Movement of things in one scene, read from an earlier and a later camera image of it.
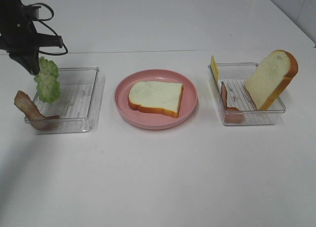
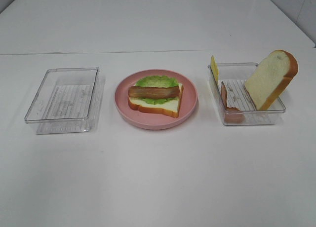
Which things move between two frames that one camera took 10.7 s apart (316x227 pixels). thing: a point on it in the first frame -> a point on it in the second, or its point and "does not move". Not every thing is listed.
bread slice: (270, 77) does not move
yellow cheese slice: (215, 68) does not move
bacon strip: (22, 101) -> (154, 92)
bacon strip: (231, 115) does not move
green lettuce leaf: (48, 85) -> (159, 81)
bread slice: (155, 97) does not move
